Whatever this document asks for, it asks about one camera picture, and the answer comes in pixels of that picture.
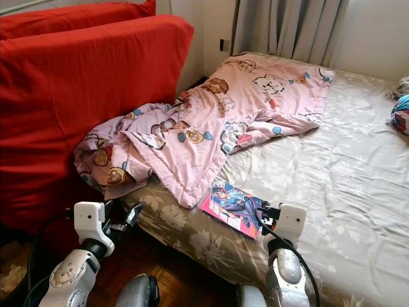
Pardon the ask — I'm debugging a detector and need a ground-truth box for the pink cartoon bear blanket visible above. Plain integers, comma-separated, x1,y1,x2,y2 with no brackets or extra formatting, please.
73,54,336,209

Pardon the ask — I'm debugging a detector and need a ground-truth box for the bed with beige floral sheet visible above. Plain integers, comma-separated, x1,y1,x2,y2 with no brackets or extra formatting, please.
121,51,409,307

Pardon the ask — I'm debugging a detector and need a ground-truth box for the silver right robot leg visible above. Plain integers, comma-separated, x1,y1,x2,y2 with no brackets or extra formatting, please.
235,285,267,307

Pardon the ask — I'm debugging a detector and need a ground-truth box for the black round waste basket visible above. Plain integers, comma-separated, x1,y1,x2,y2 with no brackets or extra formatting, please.
0,238,39,304

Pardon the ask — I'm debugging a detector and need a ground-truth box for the large red cushion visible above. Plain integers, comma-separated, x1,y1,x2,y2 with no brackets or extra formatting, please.
0,0,157,40
0,14,194,244

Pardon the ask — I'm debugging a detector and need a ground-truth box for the crumpled cardboard waste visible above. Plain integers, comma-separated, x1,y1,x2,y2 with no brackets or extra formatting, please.
0,259,27,295

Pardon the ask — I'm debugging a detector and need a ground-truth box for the grey curtain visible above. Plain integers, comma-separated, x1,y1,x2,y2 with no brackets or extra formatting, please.
232,0,349,61

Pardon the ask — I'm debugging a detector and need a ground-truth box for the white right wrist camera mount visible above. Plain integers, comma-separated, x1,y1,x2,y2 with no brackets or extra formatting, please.
277,204,307,239

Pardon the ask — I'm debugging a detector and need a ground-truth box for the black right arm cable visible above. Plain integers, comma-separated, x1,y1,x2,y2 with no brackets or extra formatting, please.
256,206,321,307

